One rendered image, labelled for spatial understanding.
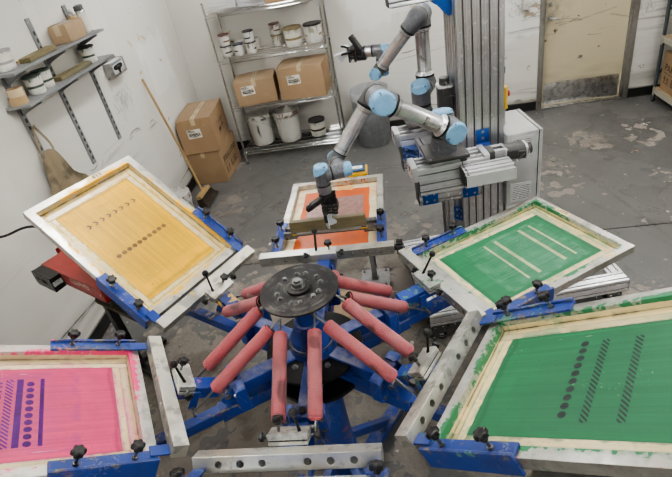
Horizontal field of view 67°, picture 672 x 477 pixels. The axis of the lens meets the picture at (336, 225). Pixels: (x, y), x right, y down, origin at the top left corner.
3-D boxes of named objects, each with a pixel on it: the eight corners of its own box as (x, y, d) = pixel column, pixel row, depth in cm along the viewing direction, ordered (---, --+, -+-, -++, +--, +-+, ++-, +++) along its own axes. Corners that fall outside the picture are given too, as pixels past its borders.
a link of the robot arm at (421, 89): (409, 106, 308) (407, 85, 301) (414, 98, 318) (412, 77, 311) (429, 106, 303) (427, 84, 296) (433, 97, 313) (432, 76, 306)
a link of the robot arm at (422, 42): (414, 98, 317) (406, 7, 288) (419, 90, 328) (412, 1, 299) (433, 98, 312) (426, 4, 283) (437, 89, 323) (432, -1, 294)
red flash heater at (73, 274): (46, 277, 282) (35, 260, 276) (114, 233, 312) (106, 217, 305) (108, 307, 249) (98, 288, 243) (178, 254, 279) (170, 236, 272)
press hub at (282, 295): (318, 449, 276) (255, 253, 204) (389, 447, 270) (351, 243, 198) (310, 524, 243) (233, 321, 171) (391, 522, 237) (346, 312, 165)
